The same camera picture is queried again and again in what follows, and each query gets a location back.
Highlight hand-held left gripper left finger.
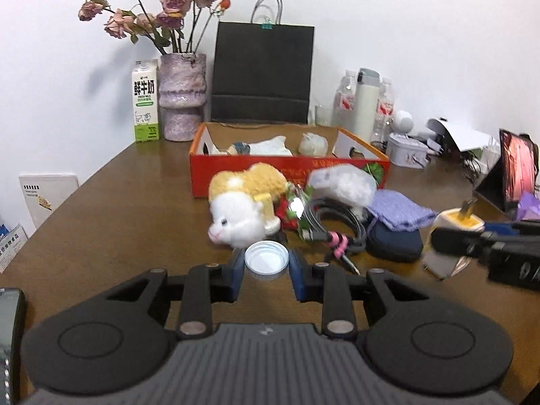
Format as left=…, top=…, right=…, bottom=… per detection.
left=105, top=250, right=246, bottom=339

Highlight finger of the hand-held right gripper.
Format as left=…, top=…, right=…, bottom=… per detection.
left=483, top=221, right=540, bottom=238
left=431, top=226, right=497, bottom=262

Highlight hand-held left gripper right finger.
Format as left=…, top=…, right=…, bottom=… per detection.
left=289, top=250, right=431, bottom=339

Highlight yellow and white power adapter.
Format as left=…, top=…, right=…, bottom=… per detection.
left=423, top=198, right=485, bottom=281

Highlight white bottle cap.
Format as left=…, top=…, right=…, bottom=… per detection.
left=245, top=240, right=290, bottom=280

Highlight white and yellow plush toy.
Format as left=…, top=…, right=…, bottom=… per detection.
left=208, top=162, right=290, bottom=247

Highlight cable with pink tie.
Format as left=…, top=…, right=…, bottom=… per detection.
left=297, top=197, right=368, bottom=273

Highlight dark blue pouch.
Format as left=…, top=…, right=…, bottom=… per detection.
left=365, top=219, right=424, bottom=263

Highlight purple knitted pouch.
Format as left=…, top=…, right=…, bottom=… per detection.
left=366, top=189, right=439, bottom=233

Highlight red strawberry toy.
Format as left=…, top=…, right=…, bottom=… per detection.
left=274, top=183, right=315, bottom=233

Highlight red cardboard box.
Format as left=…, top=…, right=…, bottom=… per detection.
left=188, top=121, right=391, bottom=199

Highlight wooden desktop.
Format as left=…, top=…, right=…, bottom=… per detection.
left=0, top=124, right=540, bottom=405

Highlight purple plastic bag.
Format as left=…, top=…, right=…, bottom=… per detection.
left=517, top=192, right=540, bottom=222

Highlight black tablet with red screen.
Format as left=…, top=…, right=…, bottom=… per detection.
left=475, top=129, right=540, bottom=214

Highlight small white device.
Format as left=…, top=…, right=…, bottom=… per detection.
left=425, top=135, right=446, bottom=157

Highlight white folded card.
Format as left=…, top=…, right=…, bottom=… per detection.
left=426, top=118, right=501, bottom=153

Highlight white tin box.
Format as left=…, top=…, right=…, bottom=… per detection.
left=386, top=132, right=429, bottom=169

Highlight white cloth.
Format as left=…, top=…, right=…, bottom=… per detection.
left=249, top=136, right=294, bottom=157

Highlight white wrapped ball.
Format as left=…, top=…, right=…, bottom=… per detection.
left=299, top=132, right=329, bottom=155

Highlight clear glass cup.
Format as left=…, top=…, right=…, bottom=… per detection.
left=314, top=105, right=335, bottom=127

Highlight white thermos bottle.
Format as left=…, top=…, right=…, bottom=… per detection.
left=351, top=67, right=380, bottom=143

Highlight purple ceramic vase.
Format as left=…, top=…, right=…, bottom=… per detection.
left=158, top=53, right=208, bottom=142

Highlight green and white milk carton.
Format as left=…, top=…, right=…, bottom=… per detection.
left=132, top=60, right=161, bottom=143

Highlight black paper bag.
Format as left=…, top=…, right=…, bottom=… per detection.
left=210, top=0, right=315, bottom=125

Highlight white booklet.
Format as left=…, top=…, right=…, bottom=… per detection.
left=18, top=174, right=80, bottom=237

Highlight blue and white packet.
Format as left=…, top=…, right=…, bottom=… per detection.
left=0, top=215, right=29, bottom=274

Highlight dried pink roses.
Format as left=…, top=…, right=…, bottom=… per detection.
left=78, top=0, right=233, bottom=56

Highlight tangled black cables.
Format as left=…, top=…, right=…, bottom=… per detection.
left=460, top=152, right=490, bottom=184

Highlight white round camera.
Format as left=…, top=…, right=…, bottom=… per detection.
left=390, top=110, right=415, bottom=136

